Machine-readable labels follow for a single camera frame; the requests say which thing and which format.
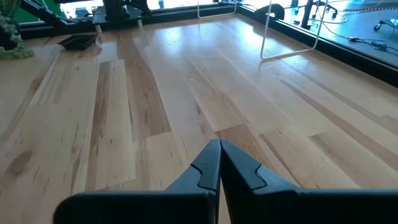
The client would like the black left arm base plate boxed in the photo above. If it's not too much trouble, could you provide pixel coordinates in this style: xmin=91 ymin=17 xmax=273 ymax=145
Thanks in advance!
xmin=92 ymin=4 xmax=153 ymax=25

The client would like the black square mini plate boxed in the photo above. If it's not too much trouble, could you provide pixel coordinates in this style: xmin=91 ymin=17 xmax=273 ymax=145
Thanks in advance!
xmin=57 ymin=33 xmax=99 ymax=51

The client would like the black floor cable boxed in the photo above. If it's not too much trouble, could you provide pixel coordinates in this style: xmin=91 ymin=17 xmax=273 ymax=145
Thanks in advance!
xmin=317 ymin=12 xmax=398 ymax=58

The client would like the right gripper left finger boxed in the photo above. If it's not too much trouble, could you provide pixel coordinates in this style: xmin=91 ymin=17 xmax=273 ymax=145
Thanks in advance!
xmin=165 ymin=139 xmax=222 ymax=224

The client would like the white wire rack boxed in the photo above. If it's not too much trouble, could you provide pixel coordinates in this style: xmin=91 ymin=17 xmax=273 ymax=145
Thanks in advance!
xmin=197 ymin=0 xmax=329 ymax=60

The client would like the green succulent plant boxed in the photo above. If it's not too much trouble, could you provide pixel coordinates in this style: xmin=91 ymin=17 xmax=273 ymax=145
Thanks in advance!
xmin=0 ymin=0 xmax=35 ymax=60

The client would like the black caster wheel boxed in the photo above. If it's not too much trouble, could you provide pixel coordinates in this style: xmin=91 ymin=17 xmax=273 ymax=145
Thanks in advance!
xmin=373 ymin=19 xmax=398 ymax=32

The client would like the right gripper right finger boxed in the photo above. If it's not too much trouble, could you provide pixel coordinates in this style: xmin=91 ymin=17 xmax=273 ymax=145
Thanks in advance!
xmin=221 ymin=139 xmax=301 ymax=224

